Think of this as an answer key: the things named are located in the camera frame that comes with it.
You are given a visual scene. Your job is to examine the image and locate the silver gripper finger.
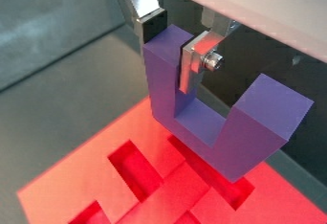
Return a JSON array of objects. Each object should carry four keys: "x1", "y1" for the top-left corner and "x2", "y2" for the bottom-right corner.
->
[{"x1": 119, "y1": 0, "x2": 167, "y2": 48}]

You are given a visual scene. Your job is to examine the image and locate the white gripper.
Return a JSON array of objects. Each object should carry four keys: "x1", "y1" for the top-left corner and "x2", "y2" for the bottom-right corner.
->
[{"x1": 179, "y1": 0, "x2": 327, "y2": 94}]

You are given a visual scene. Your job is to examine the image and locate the purple U-shaped block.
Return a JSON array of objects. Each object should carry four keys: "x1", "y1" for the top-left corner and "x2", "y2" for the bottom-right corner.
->
[{"x1": 143, "y1": 25, "x2": 313, "y2": 182}]

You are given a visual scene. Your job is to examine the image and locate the red slotted board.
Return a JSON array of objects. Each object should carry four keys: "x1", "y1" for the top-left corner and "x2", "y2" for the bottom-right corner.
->
[{"x1": 18, "y1": 101, "x2": 327, "y2": 224}]

